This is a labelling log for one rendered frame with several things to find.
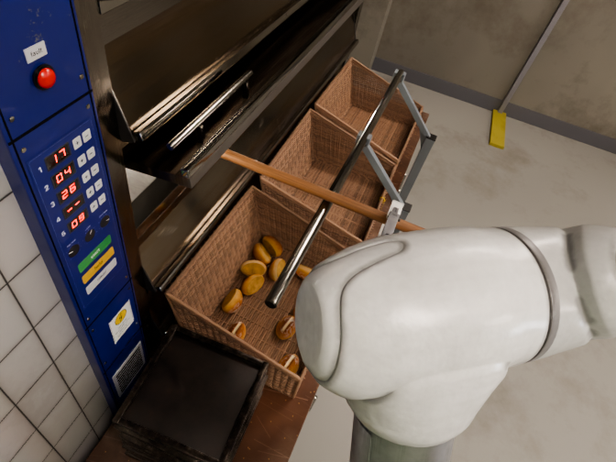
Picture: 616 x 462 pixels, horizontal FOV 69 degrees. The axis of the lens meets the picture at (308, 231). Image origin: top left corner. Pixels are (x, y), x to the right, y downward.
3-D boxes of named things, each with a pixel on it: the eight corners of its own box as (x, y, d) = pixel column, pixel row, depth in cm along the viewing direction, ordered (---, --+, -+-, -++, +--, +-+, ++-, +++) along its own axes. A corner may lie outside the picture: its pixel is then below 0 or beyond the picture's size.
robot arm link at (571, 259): (528, 236, 56) (434, 245, 52) (679, 191, 39) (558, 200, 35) (555, 342, 53) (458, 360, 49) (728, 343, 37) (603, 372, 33)
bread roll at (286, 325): (285, 314, 164) (287, 307, 159) (301, 324, 162) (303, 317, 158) (270, 335, 157) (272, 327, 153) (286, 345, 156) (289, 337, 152)
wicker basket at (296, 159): (250, 224, 190) (256, 177, 169) (299, 151, 227) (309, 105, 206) (356, 269, 185) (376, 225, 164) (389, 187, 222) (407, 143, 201)
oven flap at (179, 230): (149, 289, 123) (119, 236, 110) (350, 42, 240) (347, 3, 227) (162, 293, 122) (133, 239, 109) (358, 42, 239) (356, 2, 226)
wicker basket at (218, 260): (165, 336, 151) (159, 292, 131) (245, 228, 188) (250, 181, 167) (294, 402, 145) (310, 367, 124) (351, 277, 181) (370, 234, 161)
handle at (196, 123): (177, 170, 87) (170, 167, 87) (254, 93, 108) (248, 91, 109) (171, 145, 83) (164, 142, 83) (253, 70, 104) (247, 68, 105)
